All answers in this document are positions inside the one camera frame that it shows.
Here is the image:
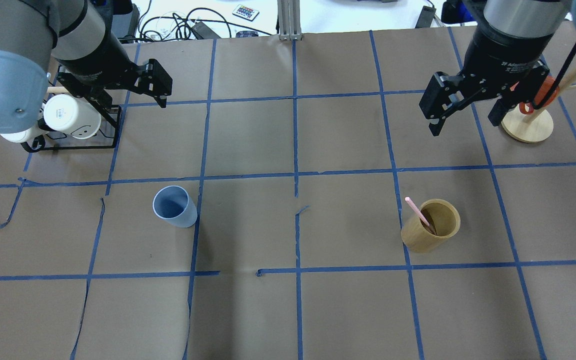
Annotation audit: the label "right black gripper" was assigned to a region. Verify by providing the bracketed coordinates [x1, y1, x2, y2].
[419, 59, 550, 137]

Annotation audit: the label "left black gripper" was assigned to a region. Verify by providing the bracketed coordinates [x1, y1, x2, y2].
[55, 59, 173, 109]

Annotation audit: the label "pink chopstick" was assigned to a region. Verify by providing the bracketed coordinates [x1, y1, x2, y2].
[404, 196, 437, 235]

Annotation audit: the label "blue plastic cup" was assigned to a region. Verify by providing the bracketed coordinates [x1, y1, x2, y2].
[151, 185, 199, 228]

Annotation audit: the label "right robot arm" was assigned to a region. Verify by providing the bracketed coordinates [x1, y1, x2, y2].
[419, 0, 576, 137]

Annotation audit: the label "red cup on stand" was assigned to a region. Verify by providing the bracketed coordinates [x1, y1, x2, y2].
[510, 75, 560, 116]

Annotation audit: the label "wooden cup tree stand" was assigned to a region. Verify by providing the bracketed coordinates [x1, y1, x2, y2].
[500, 66, 576, 143]

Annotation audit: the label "bamboo holder cup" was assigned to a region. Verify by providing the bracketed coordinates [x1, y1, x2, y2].
[400, 198, 462, 254]

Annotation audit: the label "black power adapter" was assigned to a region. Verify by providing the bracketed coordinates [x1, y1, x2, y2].
[190, 22, 221, 40]

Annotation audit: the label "black power brick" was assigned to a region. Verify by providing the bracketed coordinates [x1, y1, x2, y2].
[414, 6, 437, 28]

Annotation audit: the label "remote control with coloured buttons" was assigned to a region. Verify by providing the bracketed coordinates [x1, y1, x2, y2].
[231, 4, 260, 22]

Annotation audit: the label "white mug left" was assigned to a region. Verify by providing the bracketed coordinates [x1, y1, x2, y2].
[0, 105, 48, 144]

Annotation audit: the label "tangled black cables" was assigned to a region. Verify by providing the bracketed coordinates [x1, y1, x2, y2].
[135, 0, 274, 43]

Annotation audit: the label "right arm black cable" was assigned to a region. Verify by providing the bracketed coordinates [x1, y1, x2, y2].
[532, 36, 576, 111]

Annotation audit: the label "black wire mug rack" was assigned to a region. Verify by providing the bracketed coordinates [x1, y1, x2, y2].
[20, 94, 122, 153]

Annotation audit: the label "aluminium frame post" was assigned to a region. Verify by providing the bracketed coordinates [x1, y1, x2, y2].
[277, 0, 303, 41]

